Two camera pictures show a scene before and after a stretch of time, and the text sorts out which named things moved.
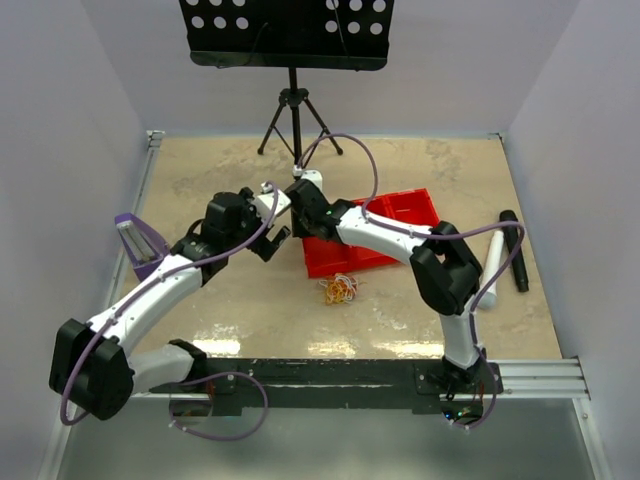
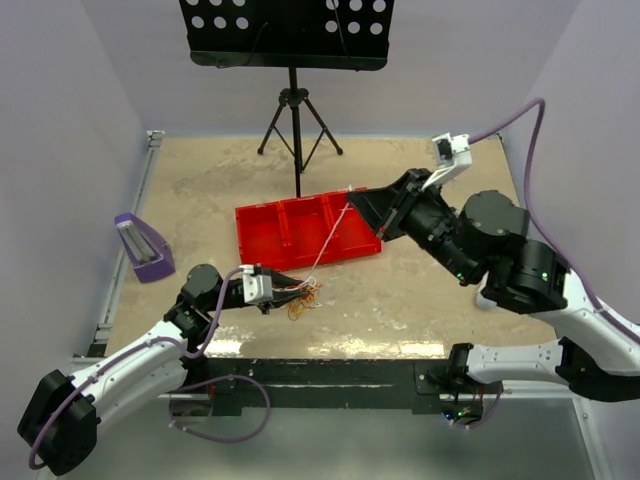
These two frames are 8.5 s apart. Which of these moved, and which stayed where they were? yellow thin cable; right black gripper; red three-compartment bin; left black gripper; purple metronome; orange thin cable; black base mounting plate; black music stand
Moved: right black gripper; orange thin cable; left black gripper; yellow thin cable; red three-compartment bin
Stayed: black music stand; black base mounting plate; purple metronome
